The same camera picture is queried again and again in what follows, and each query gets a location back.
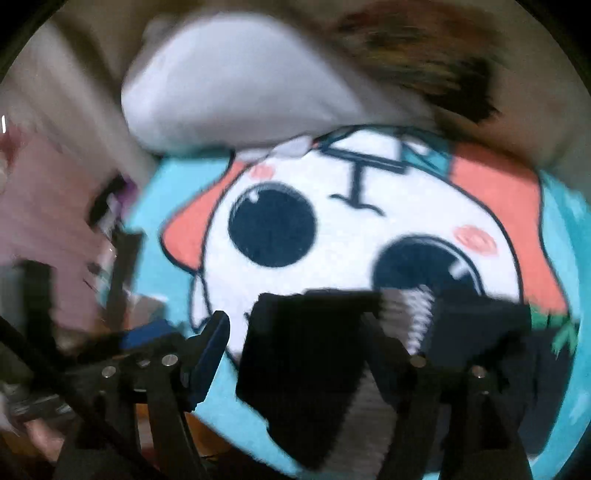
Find black pants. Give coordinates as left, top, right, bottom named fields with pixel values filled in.
left=235, top=286, right=559, bottom=472

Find dark object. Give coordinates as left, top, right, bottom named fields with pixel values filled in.
left=87, top=174, right=145, bottom=319

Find white cloth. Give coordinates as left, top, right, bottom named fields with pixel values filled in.
left=121, top=13, right=437, bottom=160

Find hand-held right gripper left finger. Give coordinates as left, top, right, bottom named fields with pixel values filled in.
left=55, top=310, right=232, bottom=480

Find brown fuzzy cloth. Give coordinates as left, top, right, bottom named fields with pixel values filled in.
left=323, top=4, right=502, bottom=126

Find cartoon printed blanket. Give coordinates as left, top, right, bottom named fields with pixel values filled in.
left=105, top=124, right=591, bottom=480

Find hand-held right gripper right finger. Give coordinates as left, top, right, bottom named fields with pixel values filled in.
left=362, top=314, right=536, bottom=480

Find pink cloth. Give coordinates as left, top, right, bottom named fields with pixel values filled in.
left=0, top=122, right=139, bottom=335

